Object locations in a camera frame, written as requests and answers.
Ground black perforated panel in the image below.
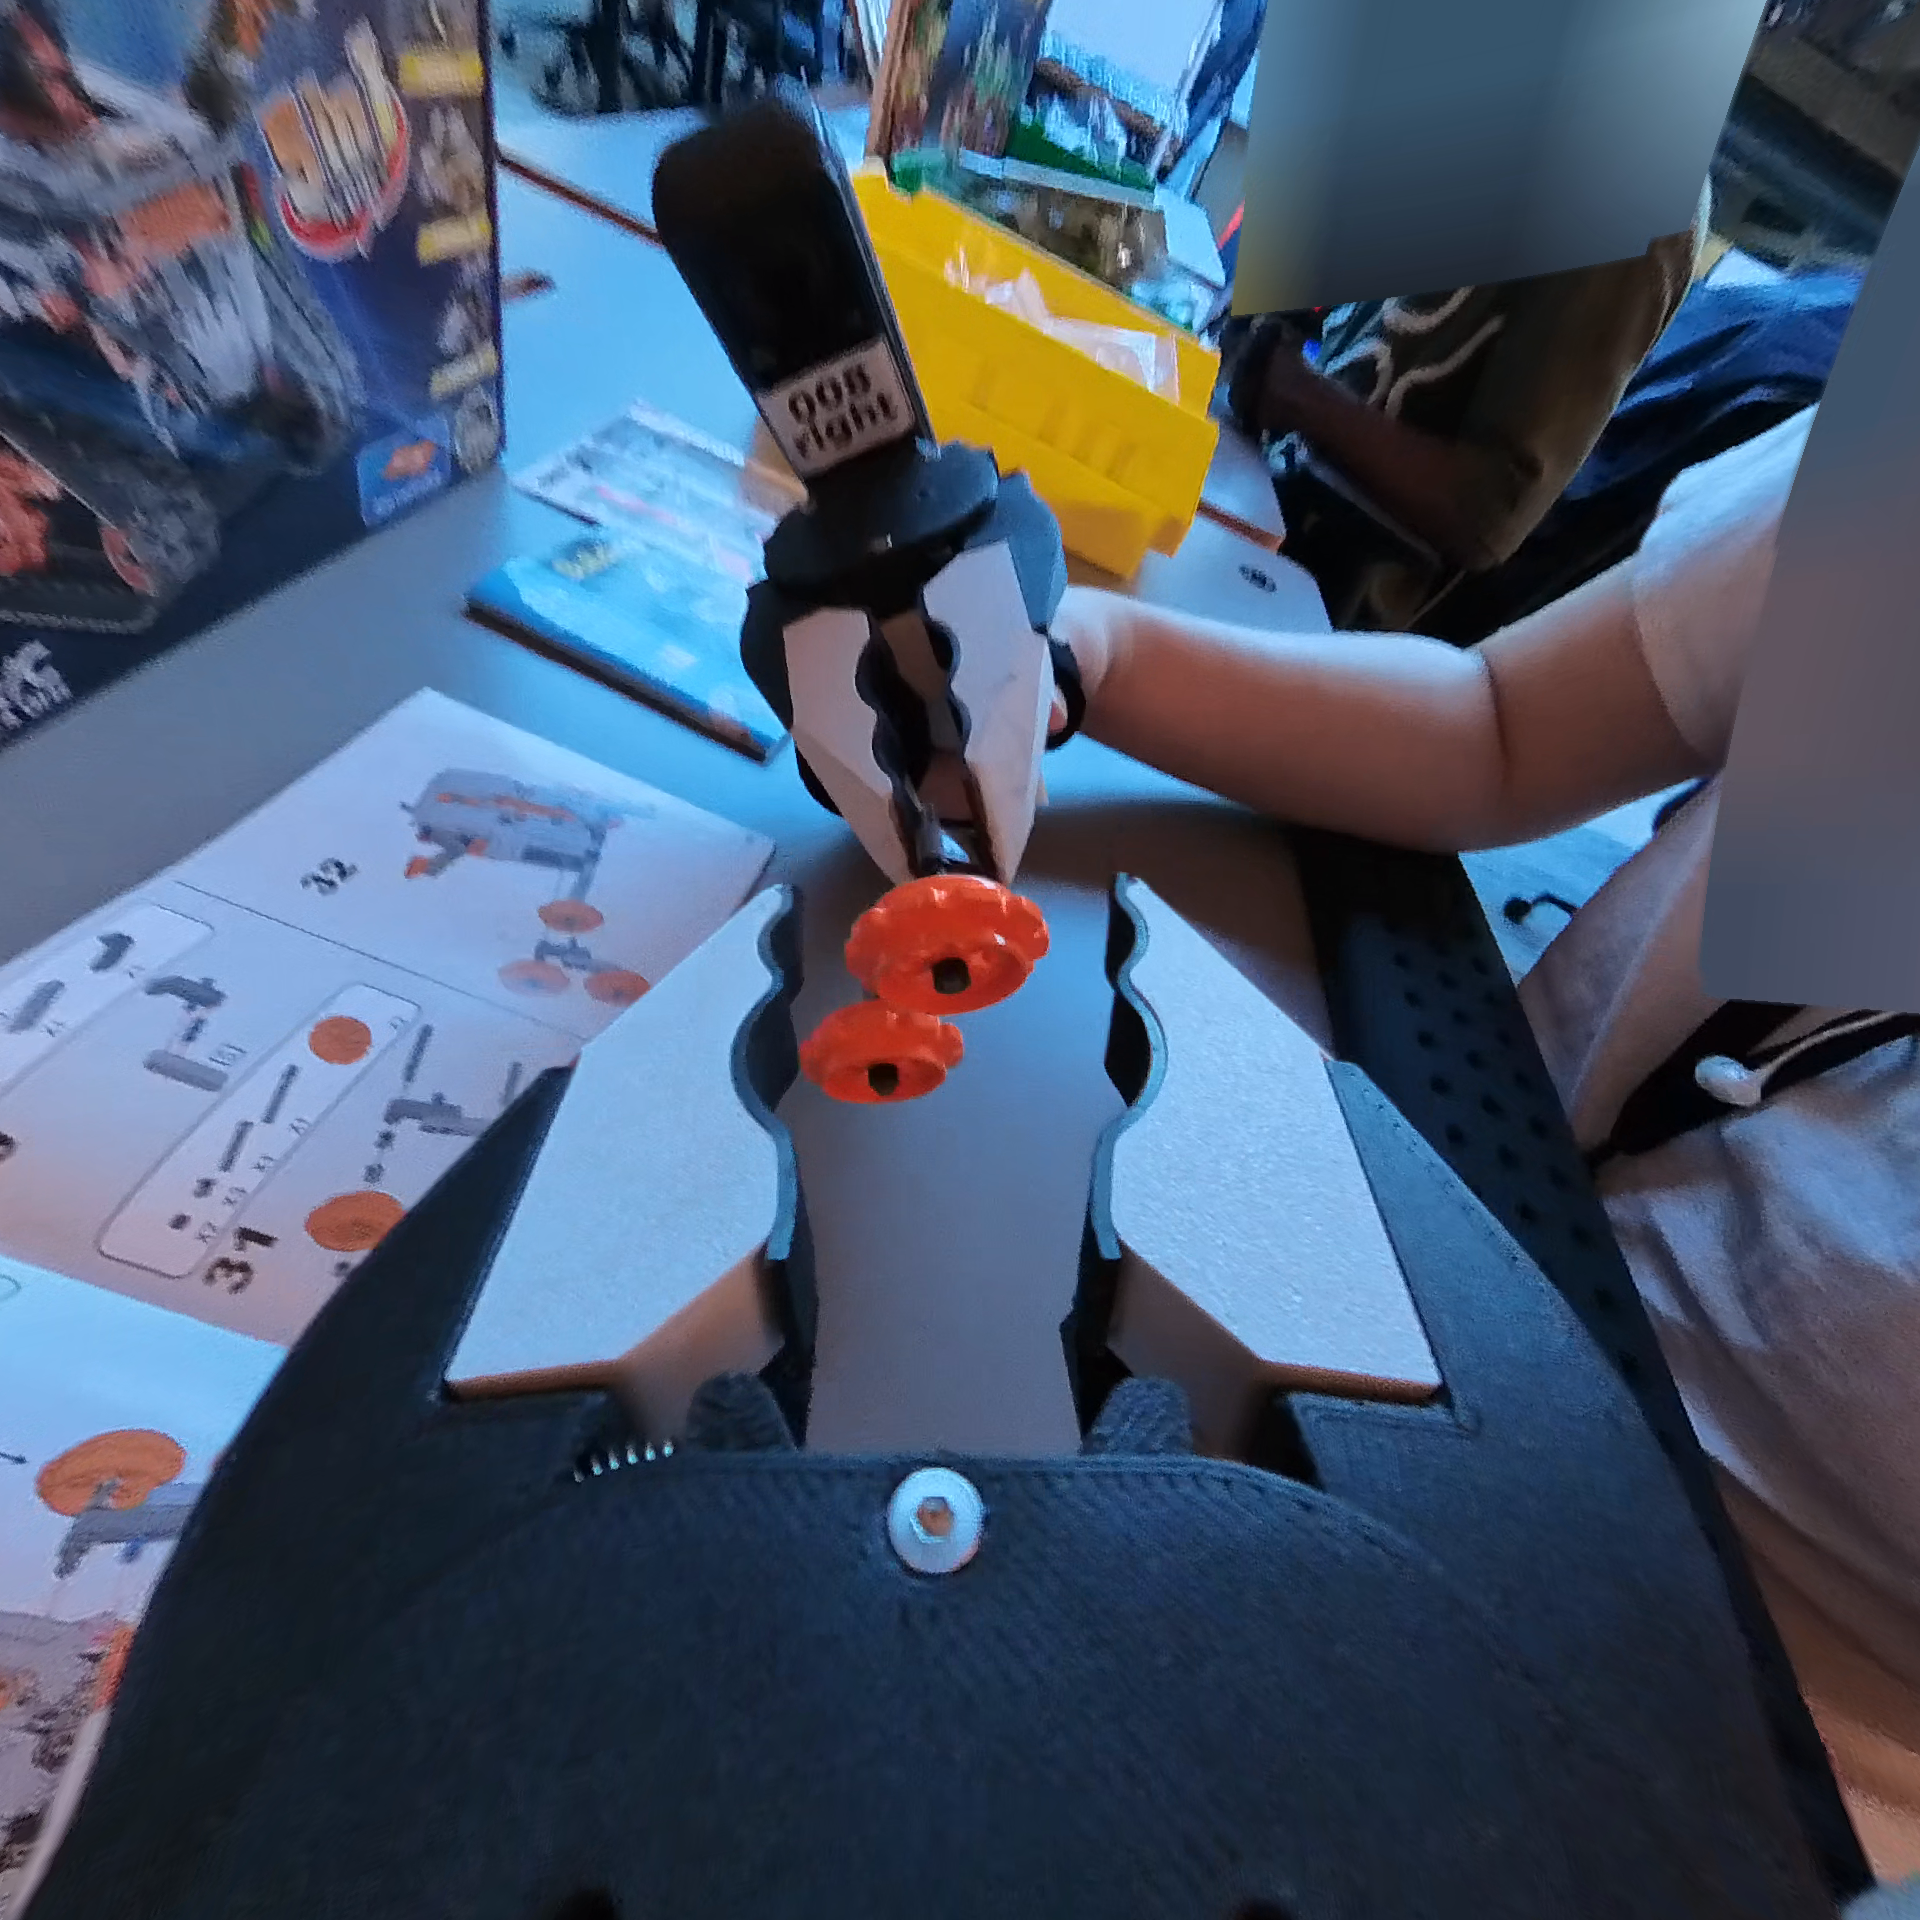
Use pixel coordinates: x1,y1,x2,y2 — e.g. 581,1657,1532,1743
1303,831,1876,1900

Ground orange wheel pair assembly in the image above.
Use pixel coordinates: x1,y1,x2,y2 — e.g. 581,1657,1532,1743
797,861,1052,1106

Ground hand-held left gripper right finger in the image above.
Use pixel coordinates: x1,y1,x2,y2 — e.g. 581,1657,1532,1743
1069,873,1444,1440

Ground sticker sheet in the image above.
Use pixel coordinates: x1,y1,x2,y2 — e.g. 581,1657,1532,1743
512,401,781,568

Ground pile of plastic packets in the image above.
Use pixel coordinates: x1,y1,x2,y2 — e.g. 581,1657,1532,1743
1006,29,1248,302

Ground yellow storage bin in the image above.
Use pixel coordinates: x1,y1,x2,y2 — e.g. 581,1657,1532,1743
852,162,1225,582

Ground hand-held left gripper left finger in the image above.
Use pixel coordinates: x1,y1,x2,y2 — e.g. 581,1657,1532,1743
445,881,823,1444

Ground blue cover booklet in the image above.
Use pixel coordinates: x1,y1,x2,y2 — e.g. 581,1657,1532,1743
464,520,792,760

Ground person's light shirt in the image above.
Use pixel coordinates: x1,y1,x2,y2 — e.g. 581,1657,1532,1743
1515,405,1920,1892

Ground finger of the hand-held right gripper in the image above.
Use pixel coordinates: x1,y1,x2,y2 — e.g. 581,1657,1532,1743
907,538,1063,886
779,608,940,886

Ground blue robot kit box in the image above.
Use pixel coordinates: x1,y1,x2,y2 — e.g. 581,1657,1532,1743
0,0,504,748

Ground person's right hand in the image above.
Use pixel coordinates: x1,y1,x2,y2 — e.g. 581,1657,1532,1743
1048,585,1163,744

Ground person's right forearm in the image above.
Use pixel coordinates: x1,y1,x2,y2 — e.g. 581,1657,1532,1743
1147,599,1718,857

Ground colourful toy box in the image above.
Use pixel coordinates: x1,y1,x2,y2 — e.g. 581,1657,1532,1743
867,0,1052,164

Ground dark blue cloth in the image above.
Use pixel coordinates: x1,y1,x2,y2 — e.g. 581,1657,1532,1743
1544,269,1863,511

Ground clear plastic bag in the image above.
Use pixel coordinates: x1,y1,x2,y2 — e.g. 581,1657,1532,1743
937,266,1187,396

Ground white instruction booklet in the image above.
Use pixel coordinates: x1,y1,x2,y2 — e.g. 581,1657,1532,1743
0,688,776,1900

